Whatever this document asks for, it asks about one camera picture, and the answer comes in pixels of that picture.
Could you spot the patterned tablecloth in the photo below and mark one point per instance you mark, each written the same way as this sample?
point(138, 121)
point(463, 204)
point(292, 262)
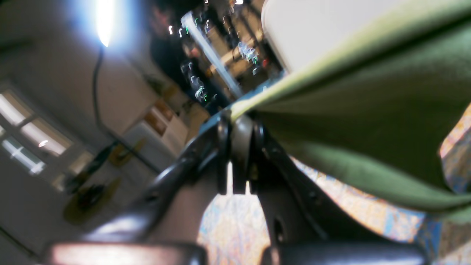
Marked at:
point(233, 228)

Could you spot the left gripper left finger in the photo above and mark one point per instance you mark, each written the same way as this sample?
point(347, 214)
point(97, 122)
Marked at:
point(161, 226)

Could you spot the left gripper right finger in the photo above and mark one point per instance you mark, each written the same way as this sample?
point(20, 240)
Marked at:
point(306, 227)

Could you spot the green t-shirt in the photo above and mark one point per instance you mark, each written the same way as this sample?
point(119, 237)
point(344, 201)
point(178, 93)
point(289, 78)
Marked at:
point(374, 112)

